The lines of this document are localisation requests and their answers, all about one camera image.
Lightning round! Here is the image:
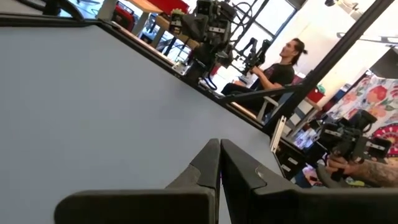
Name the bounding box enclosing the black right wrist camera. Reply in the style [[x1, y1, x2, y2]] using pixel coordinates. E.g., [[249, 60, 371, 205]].
[[195, 0, 237, 19]]

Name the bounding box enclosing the white panel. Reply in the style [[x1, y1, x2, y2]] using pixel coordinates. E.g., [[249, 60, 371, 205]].
[[269, 115, 287, 153]]

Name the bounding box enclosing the red bin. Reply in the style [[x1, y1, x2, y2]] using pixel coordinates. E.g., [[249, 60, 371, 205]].
[[307, 88, 326, 103]]

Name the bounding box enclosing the black window frame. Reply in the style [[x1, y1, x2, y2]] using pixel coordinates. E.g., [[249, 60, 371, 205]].
[[229, 0, 296, 63]]

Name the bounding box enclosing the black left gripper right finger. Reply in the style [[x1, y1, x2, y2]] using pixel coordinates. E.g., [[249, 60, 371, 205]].
[[221, 139, 398, 224]]

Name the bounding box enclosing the red box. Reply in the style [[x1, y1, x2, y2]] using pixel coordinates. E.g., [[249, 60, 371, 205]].
[[146, 0, 190, 15]]

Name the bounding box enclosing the floral cloth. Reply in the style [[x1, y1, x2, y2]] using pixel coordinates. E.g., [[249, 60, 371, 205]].
[[329, 74, 398, 125]]

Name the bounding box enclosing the black lamp shade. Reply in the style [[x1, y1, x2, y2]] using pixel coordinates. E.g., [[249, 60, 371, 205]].
[[369, 46, 398, 79]]

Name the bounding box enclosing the person's hand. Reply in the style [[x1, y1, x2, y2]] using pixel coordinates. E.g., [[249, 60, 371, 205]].
[[325, 157, 363, 177]]

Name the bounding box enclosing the red mandala cloth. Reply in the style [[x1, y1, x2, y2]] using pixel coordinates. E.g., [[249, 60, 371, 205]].
[[371, 124, 398, 157]]

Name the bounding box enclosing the black drawer cabinet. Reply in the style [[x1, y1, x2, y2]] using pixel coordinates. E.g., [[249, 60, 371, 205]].
[[276, 136, 312, 181]]

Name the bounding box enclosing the person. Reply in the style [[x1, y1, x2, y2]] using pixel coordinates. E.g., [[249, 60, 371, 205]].
[[222, 37, 308, 113]]

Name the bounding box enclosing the wooden desk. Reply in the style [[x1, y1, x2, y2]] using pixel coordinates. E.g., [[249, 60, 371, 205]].
[[124, 0, 200, 50]]

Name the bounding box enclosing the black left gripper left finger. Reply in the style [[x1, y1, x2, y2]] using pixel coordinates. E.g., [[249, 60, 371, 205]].
[[54, 138, 221, 224]]

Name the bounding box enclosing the person's forearm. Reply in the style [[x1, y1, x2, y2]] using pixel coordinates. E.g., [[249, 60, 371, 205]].
[[354, 158, 398, 188]]

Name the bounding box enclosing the red cart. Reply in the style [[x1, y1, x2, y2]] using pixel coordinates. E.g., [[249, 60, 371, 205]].
[[111, 2, 136, 31]]

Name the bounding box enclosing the grey metal chair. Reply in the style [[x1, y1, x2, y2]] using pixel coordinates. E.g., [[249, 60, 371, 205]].
[[257, 95, 281, 122]]

